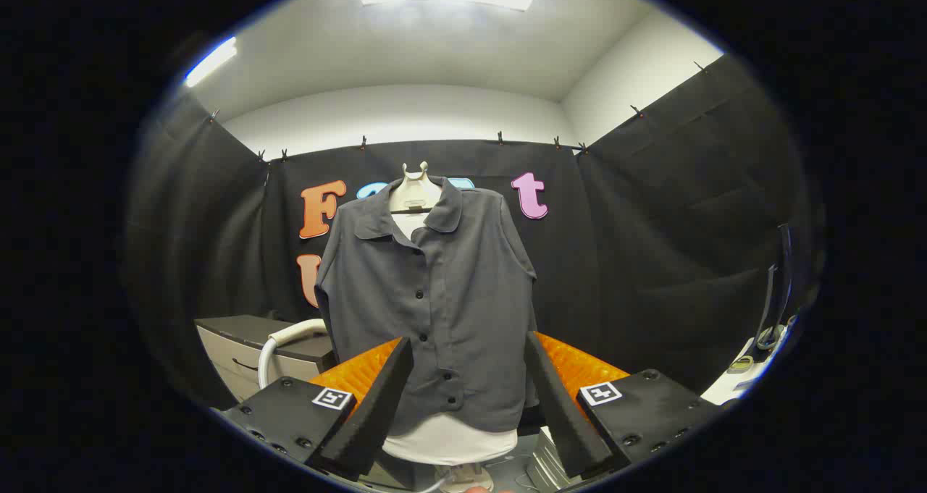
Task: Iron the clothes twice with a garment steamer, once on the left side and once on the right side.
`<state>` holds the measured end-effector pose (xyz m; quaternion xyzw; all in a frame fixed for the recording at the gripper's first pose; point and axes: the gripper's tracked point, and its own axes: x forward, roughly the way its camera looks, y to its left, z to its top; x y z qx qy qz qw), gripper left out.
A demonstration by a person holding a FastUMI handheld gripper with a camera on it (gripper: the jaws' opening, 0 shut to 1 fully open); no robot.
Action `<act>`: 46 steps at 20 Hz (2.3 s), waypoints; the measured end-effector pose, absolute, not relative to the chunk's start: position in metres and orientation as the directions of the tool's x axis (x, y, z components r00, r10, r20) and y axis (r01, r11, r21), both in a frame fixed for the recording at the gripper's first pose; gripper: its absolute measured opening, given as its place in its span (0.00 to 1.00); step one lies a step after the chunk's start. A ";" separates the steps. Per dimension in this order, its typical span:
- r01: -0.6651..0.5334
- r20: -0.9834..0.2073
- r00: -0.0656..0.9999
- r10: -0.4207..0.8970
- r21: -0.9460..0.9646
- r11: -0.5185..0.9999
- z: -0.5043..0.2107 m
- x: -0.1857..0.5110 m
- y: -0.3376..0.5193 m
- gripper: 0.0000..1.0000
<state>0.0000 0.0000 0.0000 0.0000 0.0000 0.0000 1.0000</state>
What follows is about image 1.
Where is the white desk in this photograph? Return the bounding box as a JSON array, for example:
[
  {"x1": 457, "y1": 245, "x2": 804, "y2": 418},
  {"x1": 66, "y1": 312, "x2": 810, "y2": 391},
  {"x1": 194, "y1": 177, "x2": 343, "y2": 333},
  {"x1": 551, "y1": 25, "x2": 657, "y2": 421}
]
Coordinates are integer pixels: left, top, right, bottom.
[{"x1": 699, "y1": 334, "x2": 790, "y2": 405}]

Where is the narrow ceiling light strip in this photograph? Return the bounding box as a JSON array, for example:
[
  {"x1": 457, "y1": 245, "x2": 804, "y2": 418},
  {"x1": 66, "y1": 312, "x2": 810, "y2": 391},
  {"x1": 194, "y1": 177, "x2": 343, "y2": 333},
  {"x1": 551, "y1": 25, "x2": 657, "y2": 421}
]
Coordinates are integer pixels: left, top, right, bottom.
[{"x1": 183, "y1": 35, "x2": 238, "y2": 88}]

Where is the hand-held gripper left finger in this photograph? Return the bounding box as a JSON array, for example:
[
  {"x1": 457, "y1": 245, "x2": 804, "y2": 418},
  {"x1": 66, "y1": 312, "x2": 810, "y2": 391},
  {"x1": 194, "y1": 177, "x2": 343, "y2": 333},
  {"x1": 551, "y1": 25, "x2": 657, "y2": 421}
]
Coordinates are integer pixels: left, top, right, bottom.
[{"x1": 214, "y1": 336, "x2": 415, "y2": 481}]

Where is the grey button-up shirt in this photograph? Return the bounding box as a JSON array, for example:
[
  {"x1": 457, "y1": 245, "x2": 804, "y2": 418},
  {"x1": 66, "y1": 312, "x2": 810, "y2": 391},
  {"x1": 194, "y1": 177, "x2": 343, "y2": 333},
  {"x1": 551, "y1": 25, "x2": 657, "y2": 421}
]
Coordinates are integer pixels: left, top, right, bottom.
[{"x1": 314, "y1": 177, "x2": 540, "y2": 436}]

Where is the dark computer monitor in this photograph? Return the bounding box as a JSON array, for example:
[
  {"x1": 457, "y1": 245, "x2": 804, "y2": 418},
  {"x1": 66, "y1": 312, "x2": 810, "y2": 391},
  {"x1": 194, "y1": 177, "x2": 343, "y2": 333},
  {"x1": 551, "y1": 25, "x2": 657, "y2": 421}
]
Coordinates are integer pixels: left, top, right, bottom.
[{"x1": 753, "y1": 222, "x2": 797, "y2": 353}]

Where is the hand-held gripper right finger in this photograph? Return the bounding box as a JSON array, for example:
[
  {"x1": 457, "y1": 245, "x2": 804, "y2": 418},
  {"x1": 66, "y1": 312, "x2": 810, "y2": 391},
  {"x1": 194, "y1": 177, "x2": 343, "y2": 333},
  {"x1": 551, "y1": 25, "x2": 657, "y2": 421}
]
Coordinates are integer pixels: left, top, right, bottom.
[{"x1": 523, "y1": 330, "x2": 725, "y2": 479}]

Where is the black backdrop cloth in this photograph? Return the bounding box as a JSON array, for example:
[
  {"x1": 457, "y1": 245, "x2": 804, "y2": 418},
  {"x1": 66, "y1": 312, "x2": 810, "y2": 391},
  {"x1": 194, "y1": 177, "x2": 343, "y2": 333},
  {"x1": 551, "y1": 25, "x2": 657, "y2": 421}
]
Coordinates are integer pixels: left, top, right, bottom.
[{"x1": 123, "y1": 55, "x2": 823, "y2": 407}]

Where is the white steamer hose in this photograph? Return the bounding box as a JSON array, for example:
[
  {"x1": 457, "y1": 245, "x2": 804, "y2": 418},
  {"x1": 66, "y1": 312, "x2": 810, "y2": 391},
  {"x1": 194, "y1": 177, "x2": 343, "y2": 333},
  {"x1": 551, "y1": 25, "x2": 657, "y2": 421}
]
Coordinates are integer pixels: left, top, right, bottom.
[{"x1": 257, "y1": 319, "x2": 330, "y2": 390}]

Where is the grey drawer cabinet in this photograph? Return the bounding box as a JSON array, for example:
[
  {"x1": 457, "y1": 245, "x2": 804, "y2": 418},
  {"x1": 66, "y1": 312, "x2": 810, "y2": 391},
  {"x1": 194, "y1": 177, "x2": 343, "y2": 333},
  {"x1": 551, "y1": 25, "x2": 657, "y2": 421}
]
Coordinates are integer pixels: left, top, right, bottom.
[{"x1": 194, "y1": 314, "x2": 337, "y2": 403}]

